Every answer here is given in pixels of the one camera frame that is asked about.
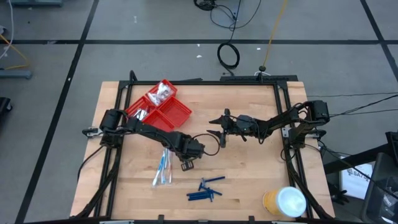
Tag black clamp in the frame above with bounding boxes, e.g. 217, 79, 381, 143
329, 183, 351, 206

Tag white floor cable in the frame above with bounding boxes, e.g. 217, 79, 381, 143
0, 0, 16, 60

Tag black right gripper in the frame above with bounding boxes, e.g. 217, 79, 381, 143
206, 108, 254, 149

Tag clear plastic packets in tray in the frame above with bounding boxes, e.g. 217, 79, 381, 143
145, 78, 178, 108

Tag white vanity pack bag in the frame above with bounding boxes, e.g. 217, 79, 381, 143
156, 82, 174, 98
147, 91, 163, 107

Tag black cable bundle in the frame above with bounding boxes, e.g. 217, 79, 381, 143
193, 0, 218, 12

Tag yellow hanging cable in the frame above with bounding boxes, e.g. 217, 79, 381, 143
262, 0, 289, 68

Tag grey stand foot bar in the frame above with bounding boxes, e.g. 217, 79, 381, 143
0, 69, 33, 80
9, 0, 64, 7

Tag black chair base part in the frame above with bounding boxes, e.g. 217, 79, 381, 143
0, 96, 13, 114

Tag white printed box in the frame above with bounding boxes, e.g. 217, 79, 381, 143
340, 162, 374, 200

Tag red white toothbrush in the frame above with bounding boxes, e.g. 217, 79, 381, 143
167, 151, 174, 184

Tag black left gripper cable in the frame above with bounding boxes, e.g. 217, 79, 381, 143
191, 133, 221, 157

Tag orange floor cable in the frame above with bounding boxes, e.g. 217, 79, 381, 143
0, 32, 31, 71

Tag thin black floor cable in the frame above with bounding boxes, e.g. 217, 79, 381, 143
338, 108, 398, 116
307, 91, 398, 98
329, 94, 398, 118

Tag blue toothbrush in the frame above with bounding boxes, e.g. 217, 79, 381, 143
151, 151, 165, 187
160, 154, 167, 185

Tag black plastic bin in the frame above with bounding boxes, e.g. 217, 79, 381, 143
360, 130, 398, 224

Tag black desk bar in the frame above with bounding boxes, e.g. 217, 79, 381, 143
323, 142, 398, 175

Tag yellow canister white lid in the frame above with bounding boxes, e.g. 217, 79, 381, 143
262, 185, 308, 218

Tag black coiled floor cable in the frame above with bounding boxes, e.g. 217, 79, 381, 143
210, 0, 262, 77

